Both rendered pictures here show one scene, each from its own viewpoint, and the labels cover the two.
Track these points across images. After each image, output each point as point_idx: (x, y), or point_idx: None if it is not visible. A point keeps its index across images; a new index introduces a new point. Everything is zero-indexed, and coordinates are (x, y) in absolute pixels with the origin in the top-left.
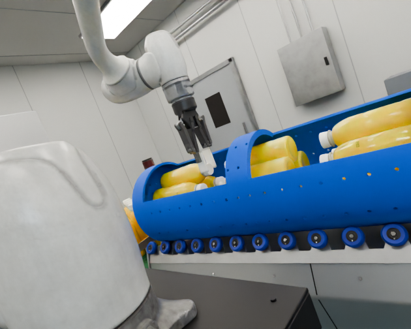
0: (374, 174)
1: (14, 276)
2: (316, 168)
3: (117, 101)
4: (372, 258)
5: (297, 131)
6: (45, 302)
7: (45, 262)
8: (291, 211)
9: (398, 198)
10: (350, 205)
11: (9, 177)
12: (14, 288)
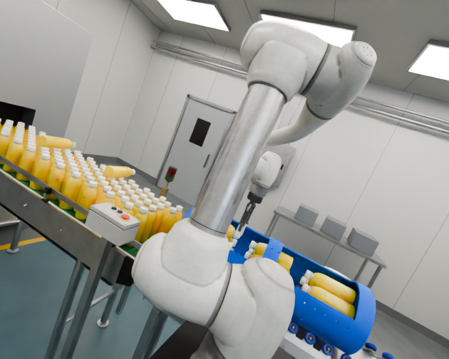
0: (327, 316)
1: (268, 339)
2: (307, 295)
3: None
4: (294, 341)
5: (293, 253)
6: (267, 352)
7: (279, 338)
8: None
9: (327, 330)
10: (306, 319)
11: (289, 299)
12: (264, 342)
